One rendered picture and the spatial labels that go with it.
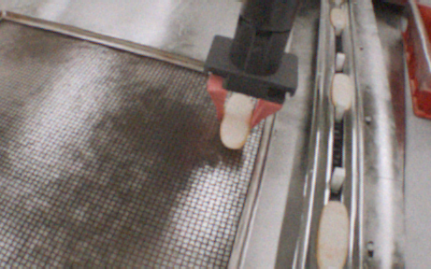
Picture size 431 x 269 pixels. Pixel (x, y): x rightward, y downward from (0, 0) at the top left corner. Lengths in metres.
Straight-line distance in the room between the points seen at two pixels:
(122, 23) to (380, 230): 0.50
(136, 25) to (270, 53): 0.31
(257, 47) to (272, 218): 0.22
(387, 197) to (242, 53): 0.26
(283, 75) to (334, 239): 0.19
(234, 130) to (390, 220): 0.22
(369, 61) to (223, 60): 0.38
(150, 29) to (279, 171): 0.31
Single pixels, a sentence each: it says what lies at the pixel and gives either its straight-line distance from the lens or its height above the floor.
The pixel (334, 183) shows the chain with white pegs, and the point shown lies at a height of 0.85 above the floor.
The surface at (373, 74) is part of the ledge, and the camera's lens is 0.68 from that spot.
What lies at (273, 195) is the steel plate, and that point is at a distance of 0.50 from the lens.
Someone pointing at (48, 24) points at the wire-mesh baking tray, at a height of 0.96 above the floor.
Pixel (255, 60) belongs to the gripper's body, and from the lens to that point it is 0.38.
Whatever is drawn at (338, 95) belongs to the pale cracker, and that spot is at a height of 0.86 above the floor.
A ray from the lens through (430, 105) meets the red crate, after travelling 0.69.
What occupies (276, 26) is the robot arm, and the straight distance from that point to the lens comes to 0.36.
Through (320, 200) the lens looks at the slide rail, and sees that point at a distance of 0.47.
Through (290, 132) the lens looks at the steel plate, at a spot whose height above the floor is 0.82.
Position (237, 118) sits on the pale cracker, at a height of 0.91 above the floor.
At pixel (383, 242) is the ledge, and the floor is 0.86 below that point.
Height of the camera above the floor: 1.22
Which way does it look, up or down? 45 degrees down
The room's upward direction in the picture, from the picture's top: straight up
